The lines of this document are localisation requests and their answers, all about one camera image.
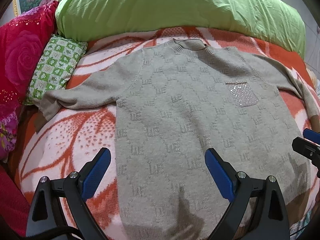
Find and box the grey knitted sweater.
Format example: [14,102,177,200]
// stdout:
[35,39,319,239]

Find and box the orange white floral blanket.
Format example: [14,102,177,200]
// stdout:
[9,27,312,239]

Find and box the green white patterned pillow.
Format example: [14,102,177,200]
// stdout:
[23,34,88,106]

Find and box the red rose quilt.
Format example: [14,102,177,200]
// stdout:
[1,1,58,159]

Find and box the green duvet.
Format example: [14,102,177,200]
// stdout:
[55,0,306,57]

